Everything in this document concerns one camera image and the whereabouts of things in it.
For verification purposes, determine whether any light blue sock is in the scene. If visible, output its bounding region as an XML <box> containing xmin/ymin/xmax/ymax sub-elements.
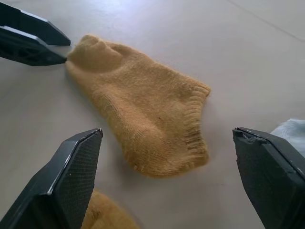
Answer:
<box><xmin>271</xmin><ymin>117</ymin><xmax>305</xmax><ymax>158</ymax></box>

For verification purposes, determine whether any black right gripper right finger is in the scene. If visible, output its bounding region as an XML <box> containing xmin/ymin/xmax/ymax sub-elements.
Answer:
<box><xmin>232</xmin><ymin>126</ymin><xmax>305</xmax><ymax>229</ymax></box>

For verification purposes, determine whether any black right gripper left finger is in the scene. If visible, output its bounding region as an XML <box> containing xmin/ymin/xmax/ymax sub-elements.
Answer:
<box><xmin>0</xmin><ymin>128</ymin><xmax>103</xmax><ymax>229</ymax></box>

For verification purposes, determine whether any mustard yellow knit sock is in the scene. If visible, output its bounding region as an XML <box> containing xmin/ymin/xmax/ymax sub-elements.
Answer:
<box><xmin>81</xmin><ymin>189</ymin><xmax>141</xmax><ymax>229</ymax></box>
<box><xmin>64</xmin><ymin>34</ymin><xmax>212</xmax><ymax>178</ymax></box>

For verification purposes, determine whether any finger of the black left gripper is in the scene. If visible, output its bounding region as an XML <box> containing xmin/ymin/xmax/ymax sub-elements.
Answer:
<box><xmin>0</xmin><ymin>25</ymin><xmax>67</xmax><ymax>67</ymax></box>
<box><xmin>0</xmin><ymin>2</ymin><xmax>71</xmax><ymax>46</ymax></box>

